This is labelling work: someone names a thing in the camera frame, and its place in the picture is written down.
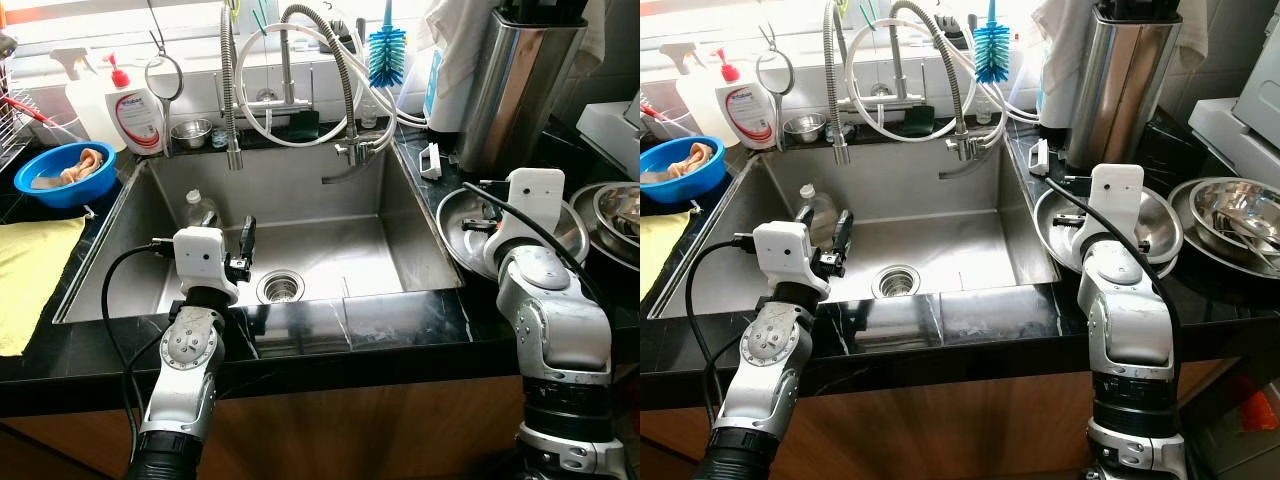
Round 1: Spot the clear plastic bottle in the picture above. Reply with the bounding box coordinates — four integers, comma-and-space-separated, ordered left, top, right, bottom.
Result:
183, 188, 223, 231
805, 183, 841, 249

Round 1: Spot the steel plate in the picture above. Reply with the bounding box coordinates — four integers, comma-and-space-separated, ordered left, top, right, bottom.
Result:
1033, 180, 1185, 276
437, 185, 593, 281
568, 180, 641, 273
1168, 177, 1280, 281

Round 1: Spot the steel sink drain strainer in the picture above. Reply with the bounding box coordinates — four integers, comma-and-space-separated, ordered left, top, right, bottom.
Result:
870, 265, 921, 299
256, 270, 306, 305

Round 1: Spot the stainless steel sink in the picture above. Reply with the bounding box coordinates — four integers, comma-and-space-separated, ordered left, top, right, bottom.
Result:
655, 148, 1059, 319
52, 150, 466, 324

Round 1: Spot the small steel bowl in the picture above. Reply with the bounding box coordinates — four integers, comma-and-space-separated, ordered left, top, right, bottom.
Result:
170, 119, 214, 149
783, 113, 828, 143

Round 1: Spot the blue plastic bowl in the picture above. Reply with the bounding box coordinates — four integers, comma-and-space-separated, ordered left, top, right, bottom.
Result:
640, 136, 727, 204
14, 141, 118, 209

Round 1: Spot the white soap pump bottle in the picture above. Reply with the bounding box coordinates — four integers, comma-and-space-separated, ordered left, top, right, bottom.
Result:
105, 52, 166, 156
713, 47, 776, 151

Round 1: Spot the steel spring pull-down faucet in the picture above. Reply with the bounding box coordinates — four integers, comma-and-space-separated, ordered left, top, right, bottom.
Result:
822, 0, 1002, 181
220, 3, 399, 186

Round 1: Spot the peach coloured rag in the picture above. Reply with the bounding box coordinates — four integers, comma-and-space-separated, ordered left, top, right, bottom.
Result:
672, 142, 717, 174
55, 147, 106, 186

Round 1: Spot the white appliance with blue label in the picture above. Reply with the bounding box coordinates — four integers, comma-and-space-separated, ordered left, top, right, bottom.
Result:
422, 0, 498, 133
1035, 0, 1101, 129

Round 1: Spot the tall steel cylinder container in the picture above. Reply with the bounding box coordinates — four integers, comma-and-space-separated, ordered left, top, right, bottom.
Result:
1065, 0, 1184, 171
457, 0, 589, 176

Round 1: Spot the yellow cloth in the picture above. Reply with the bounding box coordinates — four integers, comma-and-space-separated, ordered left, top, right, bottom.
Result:
640, 208, 681, 299
0, 215, 88, 358

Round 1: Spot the white boxy appliance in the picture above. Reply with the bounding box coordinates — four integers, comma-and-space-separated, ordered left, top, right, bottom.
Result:
1188, 45, 1280, 186
577, 100, 641, 181

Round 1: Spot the white spray bottle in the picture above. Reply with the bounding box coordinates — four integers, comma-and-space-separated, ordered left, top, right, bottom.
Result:
50, 48, 126, 151
665, 42, 736, 141

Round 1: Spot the blue bottle brush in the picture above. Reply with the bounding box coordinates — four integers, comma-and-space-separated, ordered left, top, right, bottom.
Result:
973, 0, 1013, 84
367, 0, 408, 89

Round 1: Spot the wooden base cabinet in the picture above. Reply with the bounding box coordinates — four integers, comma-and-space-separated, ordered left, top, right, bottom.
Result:
640, 360, 1236, 480
0, 375, 531, 480

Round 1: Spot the grey hanging towel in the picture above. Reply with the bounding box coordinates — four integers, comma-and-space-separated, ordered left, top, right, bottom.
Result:
575, 0, 609, 71
1180, 0, 1211, 66

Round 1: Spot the orange item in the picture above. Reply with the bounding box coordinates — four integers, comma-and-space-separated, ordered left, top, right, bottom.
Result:
1235, 375, 1280, 407

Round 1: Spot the white storage box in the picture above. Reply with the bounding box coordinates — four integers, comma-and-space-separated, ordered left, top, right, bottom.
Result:
1185, 400, 1280, 473

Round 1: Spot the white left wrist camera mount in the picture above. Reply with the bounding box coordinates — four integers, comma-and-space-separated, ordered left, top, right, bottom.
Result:
752, 221, 832, 301
173, 227, 241, 306

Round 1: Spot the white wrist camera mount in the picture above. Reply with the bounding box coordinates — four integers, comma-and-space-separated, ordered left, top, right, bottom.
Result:
1088, 164, 1146, 241
752, 221, 832, 301
497, 168, 567, 249
173, 227, 241, 306

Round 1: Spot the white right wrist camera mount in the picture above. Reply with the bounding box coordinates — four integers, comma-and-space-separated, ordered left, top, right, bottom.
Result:
497, 168, 567, 249
1088, 164, 1146, 241

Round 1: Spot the round wire strainer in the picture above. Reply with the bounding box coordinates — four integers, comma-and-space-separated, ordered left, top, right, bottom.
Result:
143, 0, 186, 157
755, 25, 797, 151

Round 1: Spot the white hose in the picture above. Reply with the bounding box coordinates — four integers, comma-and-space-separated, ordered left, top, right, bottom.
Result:
848, 18, 1041, 144
237, 22, 431, 149

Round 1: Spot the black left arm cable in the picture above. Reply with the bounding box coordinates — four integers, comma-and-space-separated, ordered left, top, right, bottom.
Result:
683, 233, 759, 431
100, 238, 179, 461

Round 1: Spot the steel wall tap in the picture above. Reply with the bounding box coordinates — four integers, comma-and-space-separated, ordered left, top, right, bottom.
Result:
865, 25, 936, 106
250, 30, 321, 111

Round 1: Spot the wire dish rack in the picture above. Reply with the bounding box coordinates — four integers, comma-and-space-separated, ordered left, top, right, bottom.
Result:
0, 60, 41, 171

